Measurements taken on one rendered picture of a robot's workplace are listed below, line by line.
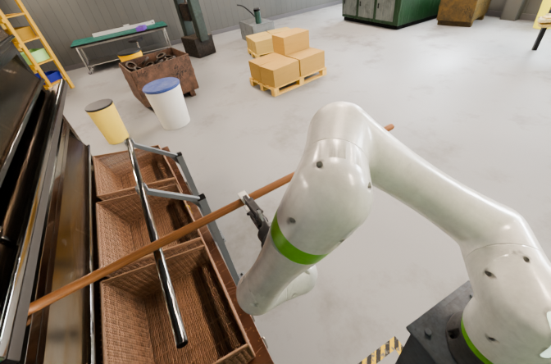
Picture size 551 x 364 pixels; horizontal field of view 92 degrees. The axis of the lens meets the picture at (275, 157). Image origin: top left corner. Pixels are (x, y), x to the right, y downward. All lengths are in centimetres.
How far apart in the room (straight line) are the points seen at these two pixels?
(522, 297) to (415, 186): 22
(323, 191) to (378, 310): 179
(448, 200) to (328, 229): 30
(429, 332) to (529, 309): 26
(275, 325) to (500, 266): 161
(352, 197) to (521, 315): 34
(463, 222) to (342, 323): 151
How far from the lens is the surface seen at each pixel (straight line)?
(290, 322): 205
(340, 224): 36
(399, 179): 54
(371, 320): 208
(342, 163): 37
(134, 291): 164
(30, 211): 101
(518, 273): 63
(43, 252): 132
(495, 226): 68
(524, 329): 60
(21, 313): 80
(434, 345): 80
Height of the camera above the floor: 192
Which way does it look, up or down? 38 degrees down
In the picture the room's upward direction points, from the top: 9 degrees counter-clockwise
